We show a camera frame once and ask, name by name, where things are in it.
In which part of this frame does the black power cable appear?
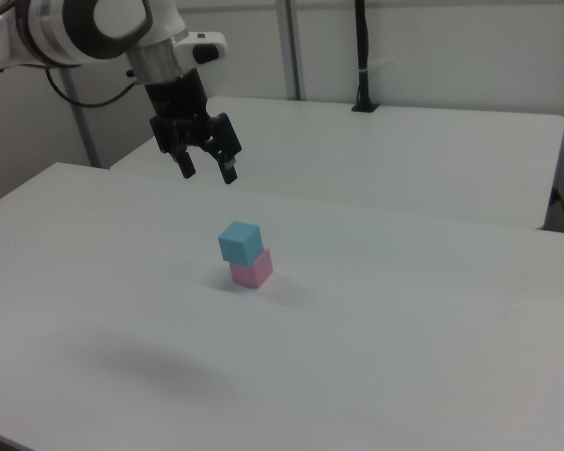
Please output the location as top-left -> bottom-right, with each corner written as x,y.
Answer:
551,187 -> 564,232

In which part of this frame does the black camera pole with base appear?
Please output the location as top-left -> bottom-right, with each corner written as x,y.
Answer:
351,0 -> 382,114

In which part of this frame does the blue cube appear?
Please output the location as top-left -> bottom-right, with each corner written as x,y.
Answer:
217,220 -> 263,267

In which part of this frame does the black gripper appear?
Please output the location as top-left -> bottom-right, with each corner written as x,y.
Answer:
143,68 -> 243,186

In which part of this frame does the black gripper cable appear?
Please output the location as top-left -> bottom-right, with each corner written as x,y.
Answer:
44,68 -> 140,108

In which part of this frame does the grey metal partition post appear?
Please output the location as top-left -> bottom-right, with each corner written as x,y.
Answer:
64,65 -> 101,169
275,0 -> 307,101

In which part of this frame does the pink cube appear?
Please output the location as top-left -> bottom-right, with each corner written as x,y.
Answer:
228,248 -> 274,289

